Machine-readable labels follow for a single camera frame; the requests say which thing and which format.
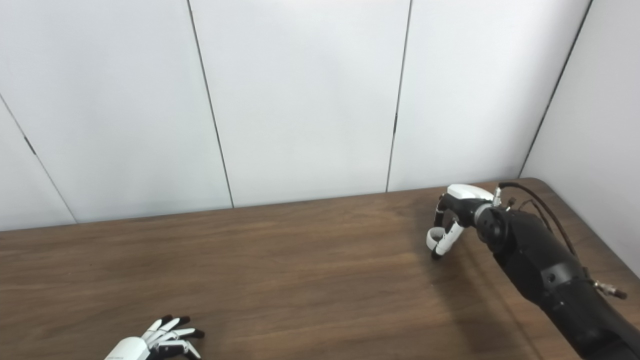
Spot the white ring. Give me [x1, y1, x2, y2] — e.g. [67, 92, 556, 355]
[426, 227, 448, 251]

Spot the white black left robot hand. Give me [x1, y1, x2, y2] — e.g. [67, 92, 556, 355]
[104, 315, 206, 360]

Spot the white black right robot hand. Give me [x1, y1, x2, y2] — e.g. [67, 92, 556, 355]
[426, 184, 496, 260]

